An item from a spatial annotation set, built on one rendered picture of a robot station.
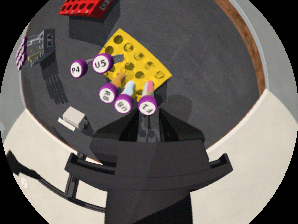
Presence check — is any red tube rack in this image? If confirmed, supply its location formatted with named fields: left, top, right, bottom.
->
left=59, top=0, right=114, bottom=18

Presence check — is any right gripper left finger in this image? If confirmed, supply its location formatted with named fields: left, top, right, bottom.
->
left=93, top=108, right=139, bottom=142

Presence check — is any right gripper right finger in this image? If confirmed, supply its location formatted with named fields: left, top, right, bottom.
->
left=159, top=108, right=205, bottom=143

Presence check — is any yellow tube rack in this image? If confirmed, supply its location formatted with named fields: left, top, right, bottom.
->
left=99, top=28, right=172, bottom=102

